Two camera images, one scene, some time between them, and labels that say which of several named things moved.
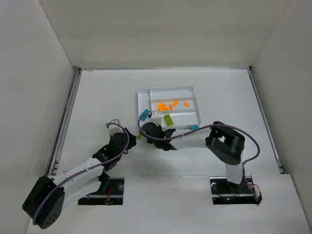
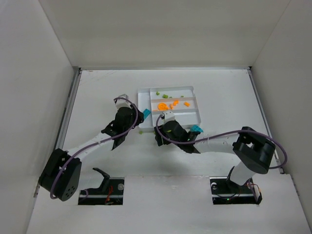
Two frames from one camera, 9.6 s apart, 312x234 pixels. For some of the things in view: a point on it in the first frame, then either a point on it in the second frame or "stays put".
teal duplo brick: [144, 115] stays put
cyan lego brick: [195, 127] stays put
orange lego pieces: [163, 107] stays put
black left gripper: [130, 137] → [137, 116]
